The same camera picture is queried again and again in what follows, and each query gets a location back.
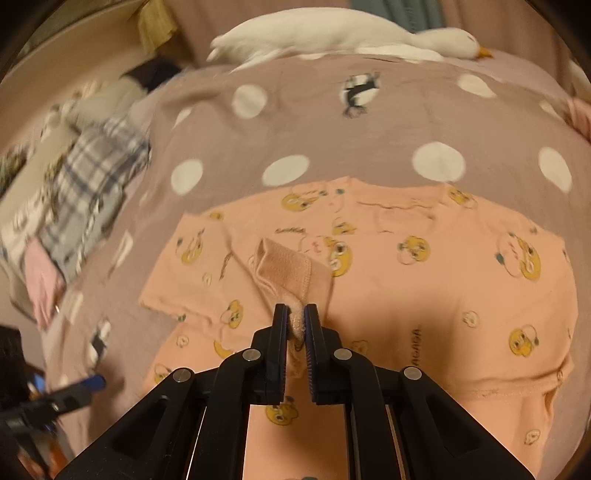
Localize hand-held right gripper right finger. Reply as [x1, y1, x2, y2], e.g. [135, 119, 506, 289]
[304, 303, 540, 480]

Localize pink folded cloth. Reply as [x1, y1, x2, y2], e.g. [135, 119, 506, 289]
[567, 98, 591, 139]

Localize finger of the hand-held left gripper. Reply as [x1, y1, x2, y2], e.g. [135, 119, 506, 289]
[45, 374, 107, 411]

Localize plaid garment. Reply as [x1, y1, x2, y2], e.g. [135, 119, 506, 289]
[0, 115, 152, 282]

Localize polka dot blanket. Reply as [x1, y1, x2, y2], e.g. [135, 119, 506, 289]
[41, 50, 591, 480]

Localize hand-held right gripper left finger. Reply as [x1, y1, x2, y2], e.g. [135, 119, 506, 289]
[55, 303, 290, 480]

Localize pink cartoon print shirt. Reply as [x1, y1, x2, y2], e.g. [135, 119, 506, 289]
[139, 178, 581, 480]

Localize white goose plush toy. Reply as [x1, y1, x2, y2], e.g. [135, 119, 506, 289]
[206, 8, 494, 71]

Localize pink and white folded cloths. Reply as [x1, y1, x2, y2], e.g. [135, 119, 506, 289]
[569, 60, 591, 93]

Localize dark cloth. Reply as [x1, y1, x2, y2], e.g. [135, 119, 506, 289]
[124, 59, 183, 95]

